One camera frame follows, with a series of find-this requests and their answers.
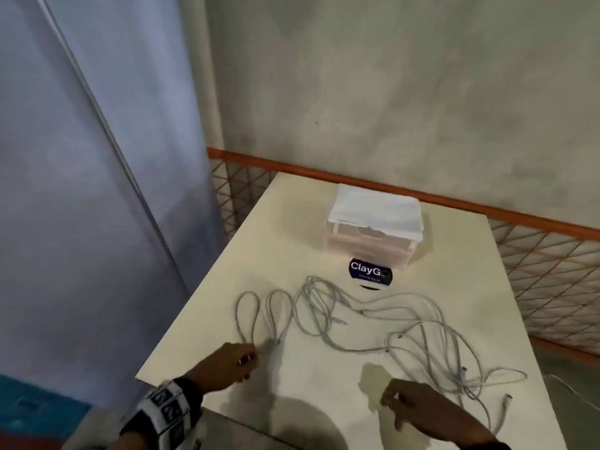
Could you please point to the white folded cloth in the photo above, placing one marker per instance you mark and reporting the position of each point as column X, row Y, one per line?
column 375, row 208

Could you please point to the round dark blue sticker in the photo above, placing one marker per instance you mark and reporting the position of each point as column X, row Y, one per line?
column 368, row 268

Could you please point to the clear plastic drawer box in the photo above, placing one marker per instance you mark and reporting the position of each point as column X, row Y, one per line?
column 370, row 250

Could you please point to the person's left hand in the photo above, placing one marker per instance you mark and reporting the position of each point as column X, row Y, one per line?
column 225, row 365

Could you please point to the orange metal mesh fence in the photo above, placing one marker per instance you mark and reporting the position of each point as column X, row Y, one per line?
column 244, row 161

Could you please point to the blue grey partition panel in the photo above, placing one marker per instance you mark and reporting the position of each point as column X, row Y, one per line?
column 70, row 229

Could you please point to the person's right hand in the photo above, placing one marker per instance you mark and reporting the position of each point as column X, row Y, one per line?
column 431, row 407

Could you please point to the black left wristband with markers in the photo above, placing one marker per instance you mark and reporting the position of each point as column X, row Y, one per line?
column 164, row 407

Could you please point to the teal blue panel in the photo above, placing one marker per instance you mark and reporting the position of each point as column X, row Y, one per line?
column 37, row 412

